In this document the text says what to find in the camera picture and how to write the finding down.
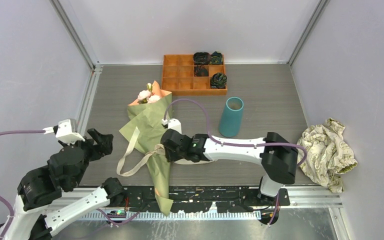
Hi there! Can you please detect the dark rolled sock middle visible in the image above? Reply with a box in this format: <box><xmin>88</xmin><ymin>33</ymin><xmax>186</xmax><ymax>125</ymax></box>
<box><xmin>193</xmin><ymin>65</ymin><xmax>209</xmax><ymax>77</ymax></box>

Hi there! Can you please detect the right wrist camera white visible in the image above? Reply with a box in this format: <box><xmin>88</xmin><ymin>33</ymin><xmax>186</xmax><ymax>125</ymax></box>
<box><xmin>161</xmin><ymin>118</ymin><xmax>182</xmax><ymax>134</ymax></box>

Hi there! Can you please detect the orange wooden divider tray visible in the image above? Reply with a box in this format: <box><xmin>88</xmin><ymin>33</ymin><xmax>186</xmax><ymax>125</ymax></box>
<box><xmin>161</xmin><ymin>54</ymin><xmax>228</xmax><ymax>96</ymax></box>

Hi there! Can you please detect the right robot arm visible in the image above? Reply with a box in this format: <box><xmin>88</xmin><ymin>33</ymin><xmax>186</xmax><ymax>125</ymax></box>
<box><xmin>160</xmin><ymin>129</ymin><xmax>299</xmax><ymax>206</ymax></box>

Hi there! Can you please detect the teal vase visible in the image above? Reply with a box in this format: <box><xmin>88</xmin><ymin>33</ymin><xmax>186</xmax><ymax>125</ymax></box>
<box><xmin>218</xmin><ymin>96</ymin><xmax>244</xmax><ymax>138</ymax></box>

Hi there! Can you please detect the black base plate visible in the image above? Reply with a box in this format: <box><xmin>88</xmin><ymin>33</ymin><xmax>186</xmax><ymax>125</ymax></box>
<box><xmin>109</xmin><ymin>185</ymin><xmax>275</xmax><ymax>213</ymax></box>

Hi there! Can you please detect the pink flowers bunch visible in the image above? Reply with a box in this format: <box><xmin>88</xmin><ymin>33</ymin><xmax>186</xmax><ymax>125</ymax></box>
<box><xmin>137</xmin><ymin>83</ymin><xmax>162</xmax><ymax>104</ymax></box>

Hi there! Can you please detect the green wrapping paper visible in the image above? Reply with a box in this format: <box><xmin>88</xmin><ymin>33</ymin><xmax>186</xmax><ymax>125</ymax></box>
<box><xmin>116</xmin><ymin>90</ymin><xmax>174</xmax><ymax>216</ymax></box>

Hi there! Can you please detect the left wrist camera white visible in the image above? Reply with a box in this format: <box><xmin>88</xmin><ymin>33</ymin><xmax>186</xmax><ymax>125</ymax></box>
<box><xmin>43</xmin><ymin>118</ymin><xmax>85</xmax><ymax>145</ymax></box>

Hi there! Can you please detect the teal rolled sock back-right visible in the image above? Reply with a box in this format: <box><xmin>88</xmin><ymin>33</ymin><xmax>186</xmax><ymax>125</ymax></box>
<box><xmin>210</xmin><ymin>51</ymin><xmax>224</xmax><ymax>65</ymax></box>

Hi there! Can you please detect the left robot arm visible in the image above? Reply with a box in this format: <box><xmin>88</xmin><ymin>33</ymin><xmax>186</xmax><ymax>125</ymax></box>
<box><xmin>0</xmin><ymin>128</ymin><xmax>126</xmax><ymax>240</ymax></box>

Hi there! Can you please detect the green rolled sock front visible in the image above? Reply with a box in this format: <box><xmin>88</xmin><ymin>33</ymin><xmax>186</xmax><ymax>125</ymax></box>
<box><xmin>209</xmin><ymin>72</ymin><xmax>228</xmax><ymax>89</ymax></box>

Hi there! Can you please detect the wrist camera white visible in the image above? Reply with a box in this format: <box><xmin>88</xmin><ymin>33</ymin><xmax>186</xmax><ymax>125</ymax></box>
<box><xmin>161</xmin><ymin>118</ymin><xmax>182</xmax><ymax>134</ymax></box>
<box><xmin>43</xmin><ymin>118</ymin><xmax>85</xmax><ymax>145</ymax></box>

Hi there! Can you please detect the dark rolled sock back-left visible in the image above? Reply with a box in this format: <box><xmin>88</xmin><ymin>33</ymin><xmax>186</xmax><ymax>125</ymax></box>
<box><xmin>192</xmin><ymin>52</ymin><xmax>212</xmax><ymax>66</ymax></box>

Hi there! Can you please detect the cream ribbon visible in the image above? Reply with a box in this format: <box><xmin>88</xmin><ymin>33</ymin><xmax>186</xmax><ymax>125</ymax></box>
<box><xmin>116</xmin><ymin>126</ymin><xmax>213</xmax><ymax>178</ymax></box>

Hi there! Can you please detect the patterned cream cloth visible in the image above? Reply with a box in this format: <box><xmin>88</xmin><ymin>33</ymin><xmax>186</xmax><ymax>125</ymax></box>
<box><xmin>297</xmin><ymin>117</ymin><xmax>358</xmax><ymax>193</ymax></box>

